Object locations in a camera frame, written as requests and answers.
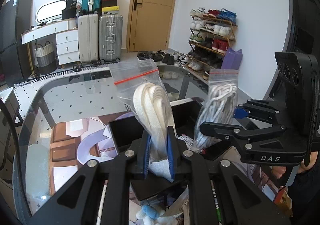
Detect bag of white-grey cord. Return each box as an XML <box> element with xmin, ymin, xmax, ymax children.
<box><xmin>194</xmin><ymin>69</ymin><xmax>239</xmax><ymax>150</ymax></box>

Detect bag of cream rope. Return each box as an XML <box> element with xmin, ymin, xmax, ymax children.
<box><xmin>109</xmin><ymin>59</ymin><xmax>175</xmax><ymax>182</ymax></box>

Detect white blue plush toy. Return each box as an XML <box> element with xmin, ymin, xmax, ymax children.
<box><xmin>136</xmin><ymin>205</ymin><xmax>179</xmax><ymax>225</ymax></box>

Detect right hand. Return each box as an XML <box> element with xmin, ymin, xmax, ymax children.
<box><xmin>299</xmin><ymin>152</ymin><xmax>318</xmax><ymax>172</ymax></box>

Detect black storage box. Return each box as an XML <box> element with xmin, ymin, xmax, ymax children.
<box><xmin>108</xmin><ymin>97</ymin><xmax>204</xmax><ymax>202</ymax></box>

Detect purple paper bag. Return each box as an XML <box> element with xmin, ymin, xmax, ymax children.
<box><xmin>221</xmin><ymin>47</ymin><xmax>243</xmax><ymax>70</ymax></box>

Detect wooden shoe rack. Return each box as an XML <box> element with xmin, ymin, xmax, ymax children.
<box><xmin>187</xmin><ymin>7</ymin><xmax>238</xmax><ymax>81</ymax></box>

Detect silver suitcase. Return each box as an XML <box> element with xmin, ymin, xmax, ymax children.
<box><xmin>98</xmin><ymin>14</ymin><xmax>123</xmax><ymax>62</ymax></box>

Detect white suitcase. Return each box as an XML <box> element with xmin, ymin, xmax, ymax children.
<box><xmin>78</xmin><ymin>14</ymin><xmax>99</xmax><ymax>63</ymax></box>

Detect woven laundry basket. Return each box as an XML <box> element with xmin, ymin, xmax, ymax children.
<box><xmin>34</xmin><ymin>41</ymin><xmax>56</xmax><ymax>75</ymax></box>

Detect stack of shoe boxes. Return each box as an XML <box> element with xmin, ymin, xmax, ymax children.
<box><xmin>101</xmin><ymin>0</ymin><xmax>120</xmax><ymax>15</ymax></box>

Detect wooden door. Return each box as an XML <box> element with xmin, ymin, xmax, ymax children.
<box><xmin>126</xmin><ymin>0</ymin><xmax>175</xmax><ymax>52</ymax></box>

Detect white vanity desk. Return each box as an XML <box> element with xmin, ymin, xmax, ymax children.
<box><xmin>21</xmin><ymin>18</ymin><xmax>80</xmax><ymax>66</ymax></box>

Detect oval vanity mirror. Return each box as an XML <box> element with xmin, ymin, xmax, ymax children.
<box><xmin>35</xmin><ymin>0</ymin><xmax>66</xmax><ymax>23</ymax></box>

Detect black refrigerator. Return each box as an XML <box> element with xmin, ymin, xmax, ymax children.
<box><xmin>0</xmin><ymin>0</ymin><xmax>32</xmax><ymax>87</ymax></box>

